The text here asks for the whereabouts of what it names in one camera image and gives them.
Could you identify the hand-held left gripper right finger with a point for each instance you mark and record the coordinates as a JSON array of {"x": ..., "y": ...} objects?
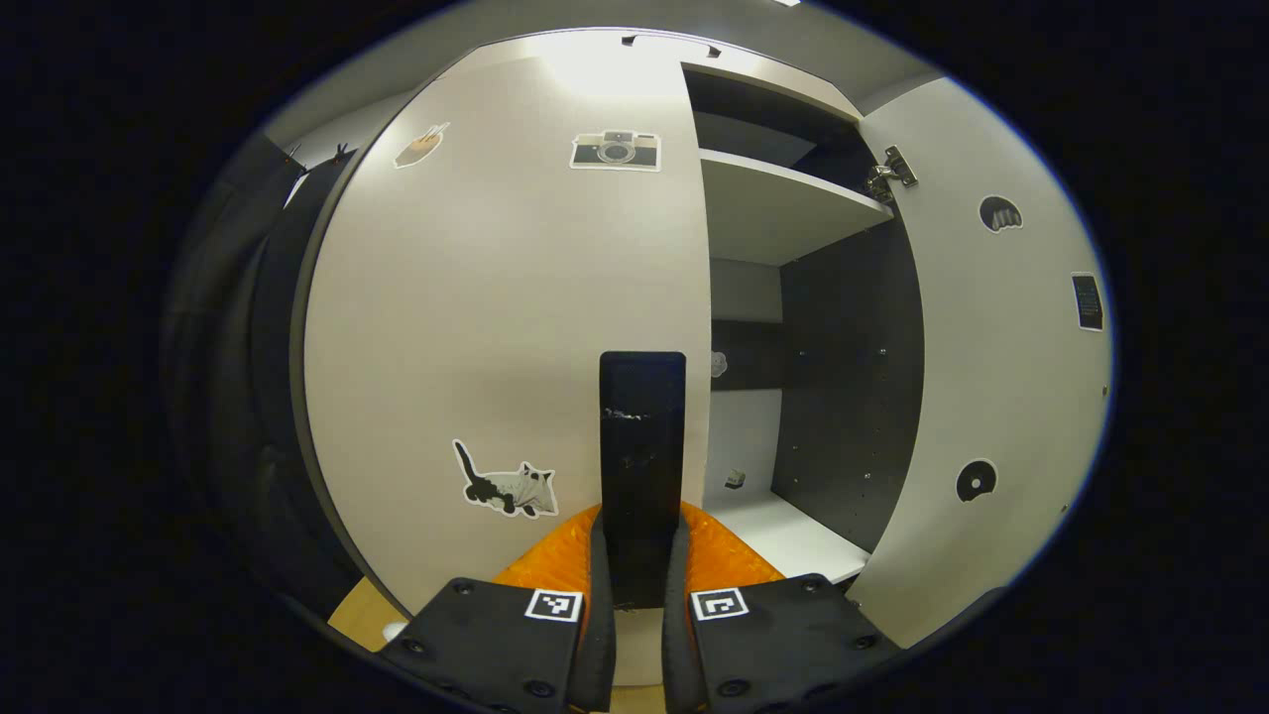
[{"x": 783, "y": 635}]

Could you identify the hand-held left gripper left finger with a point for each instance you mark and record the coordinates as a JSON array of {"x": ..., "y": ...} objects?
[{"x": 496, "y": 645}]

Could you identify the beige double-door shoe cabinet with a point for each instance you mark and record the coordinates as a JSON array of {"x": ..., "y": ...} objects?
[{"x": 843, "y": 377}]

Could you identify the beige cabinet door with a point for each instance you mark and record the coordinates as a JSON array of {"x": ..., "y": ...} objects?
[
  {"x": 991, "y": 397},
  {"x": 496, "y": 297}
]

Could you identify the white cabinet shelf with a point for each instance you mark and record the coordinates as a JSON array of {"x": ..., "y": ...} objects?
[{"x": 773, "y": 208}]

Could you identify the metal door hinge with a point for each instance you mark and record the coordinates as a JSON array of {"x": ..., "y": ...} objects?
[{"x": 890, "y": 174}]

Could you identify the beige cabinet drawer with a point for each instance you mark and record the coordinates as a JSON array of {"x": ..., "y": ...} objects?
[{"x": 595, "y": 69}]

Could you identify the black backdrop cloth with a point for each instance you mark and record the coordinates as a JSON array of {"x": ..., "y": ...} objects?
[{"x": 228, "y": 397}]

